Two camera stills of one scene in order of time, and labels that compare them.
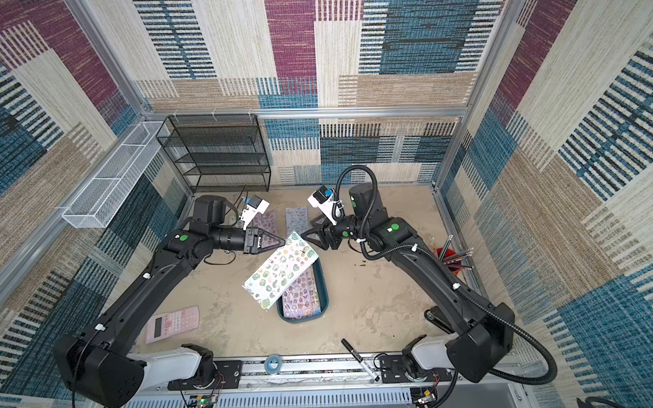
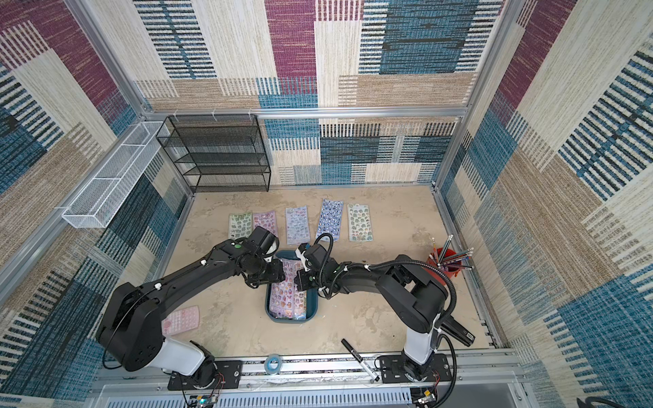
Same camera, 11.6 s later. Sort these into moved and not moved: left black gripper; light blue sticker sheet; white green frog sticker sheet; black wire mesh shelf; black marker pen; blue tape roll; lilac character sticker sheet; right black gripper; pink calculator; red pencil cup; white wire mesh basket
Moved: lilac character sticker sheet; left black gripper; white green frog sticker sheet; right black gripper
Not moved: light blue sticker sheet; red pencil cup; black marker pen; black wire mesh shelf; blue tape roll; pink calculator; white wire mesh basket
